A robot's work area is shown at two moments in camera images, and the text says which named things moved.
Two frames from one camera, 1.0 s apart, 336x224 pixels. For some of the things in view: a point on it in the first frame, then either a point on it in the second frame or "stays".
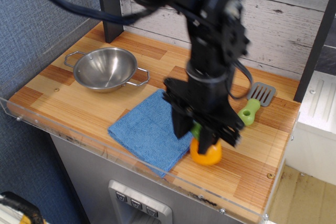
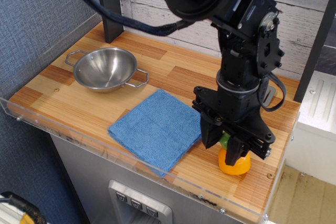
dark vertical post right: x=315 y=55 stays
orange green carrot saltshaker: x=212 y=157 -> x=241 y=166
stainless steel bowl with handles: x=106 y=69 stays
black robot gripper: x=203 y=101 -> x=233 y=108
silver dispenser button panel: x=130 y=206 stays
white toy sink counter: x=312 y=148 stays
